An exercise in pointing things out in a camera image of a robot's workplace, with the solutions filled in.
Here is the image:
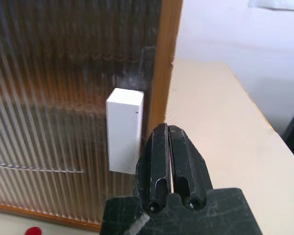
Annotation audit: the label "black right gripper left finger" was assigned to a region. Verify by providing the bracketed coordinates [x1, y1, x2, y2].
[134, 123, 174, 212]

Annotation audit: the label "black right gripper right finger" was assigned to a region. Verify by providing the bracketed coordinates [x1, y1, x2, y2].
[169, 125, 213, 207]

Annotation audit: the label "wooden cabinet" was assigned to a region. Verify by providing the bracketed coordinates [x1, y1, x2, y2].
[0, 0, 185, 233]

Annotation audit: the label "ribbed glass sliding door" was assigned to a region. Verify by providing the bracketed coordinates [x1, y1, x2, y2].
[0, 0, 157, 221]
[0, 0, 162, 222]

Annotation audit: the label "small red object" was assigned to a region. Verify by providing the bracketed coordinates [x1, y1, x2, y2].
[25, 226, 43, 235]

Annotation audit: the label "white door handle block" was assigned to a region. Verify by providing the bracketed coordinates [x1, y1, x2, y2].
[105, 88, 146, 175]

